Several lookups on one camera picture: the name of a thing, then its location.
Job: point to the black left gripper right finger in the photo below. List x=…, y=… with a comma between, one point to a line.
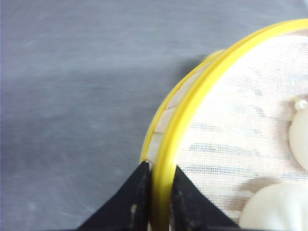
x=192, y=211

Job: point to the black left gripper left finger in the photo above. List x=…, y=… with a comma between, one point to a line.
x=128, y=209

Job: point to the steamer basket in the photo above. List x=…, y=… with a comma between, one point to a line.
x=166, y=131

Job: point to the white liner cloth in basket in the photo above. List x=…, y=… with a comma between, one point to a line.
x=237, y=141

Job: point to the white bun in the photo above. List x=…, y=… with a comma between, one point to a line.
x=298, y=133
x=278, y=207

